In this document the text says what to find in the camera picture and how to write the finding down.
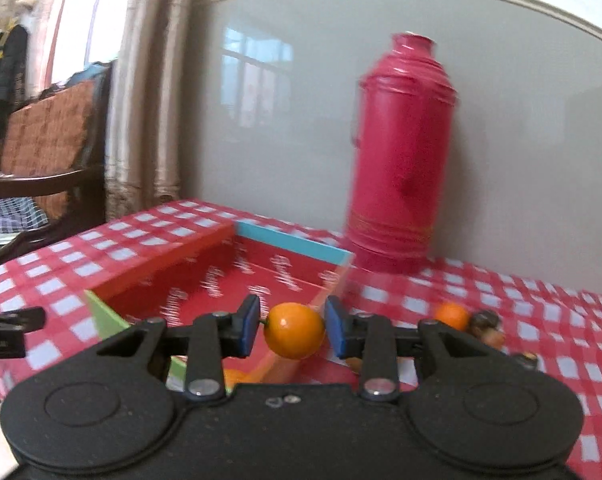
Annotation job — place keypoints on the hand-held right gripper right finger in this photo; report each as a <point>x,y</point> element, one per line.
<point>334,326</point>

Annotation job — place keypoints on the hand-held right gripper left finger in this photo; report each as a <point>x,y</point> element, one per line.
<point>251,321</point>

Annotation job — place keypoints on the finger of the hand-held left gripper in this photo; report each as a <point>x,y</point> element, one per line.
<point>6,327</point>

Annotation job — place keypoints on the large orange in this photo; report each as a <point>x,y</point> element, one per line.
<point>295,331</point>

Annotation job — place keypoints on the red cardboard box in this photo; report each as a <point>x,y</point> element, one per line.
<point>191,270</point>

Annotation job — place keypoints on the blue checkered cloth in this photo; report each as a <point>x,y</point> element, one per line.
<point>11,215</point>

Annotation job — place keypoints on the small orange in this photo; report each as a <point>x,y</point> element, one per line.
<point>452,316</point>

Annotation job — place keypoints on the dark brown chestnut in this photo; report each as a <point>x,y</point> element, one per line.
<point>486,321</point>

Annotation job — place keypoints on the light brown nut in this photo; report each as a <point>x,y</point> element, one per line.
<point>496,338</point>

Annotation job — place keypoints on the red thermos flask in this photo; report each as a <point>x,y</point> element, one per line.
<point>403,160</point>

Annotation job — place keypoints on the wooden armchair patterned back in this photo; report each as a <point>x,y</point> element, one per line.
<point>46,140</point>

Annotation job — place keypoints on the small brown nut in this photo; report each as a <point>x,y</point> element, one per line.
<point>526,360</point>

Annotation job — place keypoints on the red white checkered tablecloth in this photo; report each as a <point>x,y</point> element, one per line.
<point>531,300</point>

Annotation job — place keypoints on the dark hanging coat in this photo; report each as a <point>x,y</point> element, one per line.
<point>3,75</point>

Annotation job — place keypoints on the beige curtain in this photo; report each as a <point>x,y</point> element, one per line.
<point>146,85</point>

